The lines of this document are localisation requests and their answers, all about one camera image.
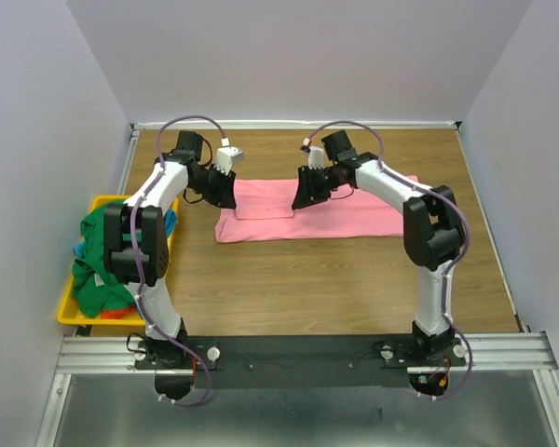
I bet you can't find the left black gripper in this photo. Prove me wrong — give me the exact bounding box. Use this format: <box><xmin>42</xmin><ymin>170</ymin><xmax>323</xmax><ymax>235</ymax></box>
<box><xmin>190</xmin><ymin>163</ymin><xmax>238</xmax><ymax>210</ymax></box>

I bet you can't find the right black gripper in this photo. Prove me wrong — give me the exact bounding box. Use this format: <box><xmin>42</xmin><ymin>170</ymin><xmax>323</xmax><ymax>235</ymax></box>
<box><xmin>291</xmin><ymin>165</ymin><xmax>341</xmax><ymax>210</ymax></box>

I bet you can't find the pink t shirt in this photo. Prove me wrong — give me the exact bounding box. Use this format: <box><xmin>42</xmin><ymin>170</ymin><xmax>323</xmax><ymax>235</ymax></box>
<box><xmin>214</xmin><ymin>179</ymin><xmax>403</xmax><ymax>243</ymax></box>

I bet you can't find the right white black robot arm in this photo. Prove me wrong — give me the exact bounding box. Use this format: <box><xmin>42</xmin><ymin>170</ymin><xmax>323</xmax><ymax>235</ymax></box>
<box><xmin>292</xmin><ymin>130</ymin><xmax>470</xmax><ymax>365</ymax></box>

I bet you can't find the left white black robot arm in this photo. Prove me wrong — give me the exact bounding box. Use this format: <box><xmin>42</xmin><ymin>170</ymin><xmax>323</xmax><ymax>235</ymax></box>
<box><xmin>103</xmin><ymin>131</ymin><xmax>244</xmax><ymax>368</ymax></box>

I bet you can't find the orange t shirt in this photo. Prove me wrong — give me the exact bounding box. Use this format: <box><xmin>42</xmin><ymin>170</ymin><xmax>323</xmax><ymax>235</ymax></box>
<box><xmin>100</xmin><ymin>305</ymin><xmax>136</xmax><ymax>320</ymax></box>

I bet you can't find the green t shirt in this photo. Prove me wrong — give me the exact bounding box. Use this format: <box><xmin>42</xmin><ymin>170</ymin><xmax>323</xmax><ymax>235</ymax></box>
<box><xmin>71</xmin><ymin>200</ymin><xmax>135</xmax><ymax>318</ymax></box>

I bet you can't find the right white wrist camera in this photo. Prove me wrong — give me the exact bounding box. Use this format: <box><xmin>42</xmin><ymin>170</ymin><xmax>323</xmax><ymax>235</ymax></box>
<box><xmin>307</xmin><ymin>146</ymin><xmax>325</xmax><ymax>169</ymax></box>

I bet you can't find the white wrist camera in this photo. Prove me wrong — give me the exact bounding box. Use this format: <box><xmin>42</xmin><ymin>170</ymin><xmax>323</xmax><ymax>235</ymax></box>
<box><xmin>307</xmin><ymin>146</ymin><xmax>325</xmax><ymax>169</ymax></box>
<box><xmin>213</xmin><ymin>146</ymin><xmax>244</xmax><ymax>175</ymax></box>

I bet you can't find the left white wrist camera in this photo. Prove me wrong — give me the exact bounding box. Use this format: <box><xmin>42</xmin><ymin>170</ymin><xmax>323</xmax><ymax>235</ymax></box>
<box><xmin>213</xmin><ymin>146</ymin><xmax>244</xmax><ymax>175</ymax></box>

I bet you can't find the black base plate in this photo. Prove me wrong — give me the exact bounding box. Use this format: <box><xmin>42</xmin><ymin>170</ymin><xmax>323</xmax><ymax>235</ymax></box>
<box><xmin>128</xmin><ymin>334</ymin><xmax>466</xmax><ymax>404</ymax></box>

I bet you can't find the aluminium front rail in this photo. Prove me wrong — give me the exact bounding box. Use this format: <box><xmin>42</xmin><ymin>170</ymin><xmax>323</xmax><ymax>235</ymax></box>
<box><xmin>56</xmin><ymin>332</ymin><xmax>558</xmax><ymax>374</ymax></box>

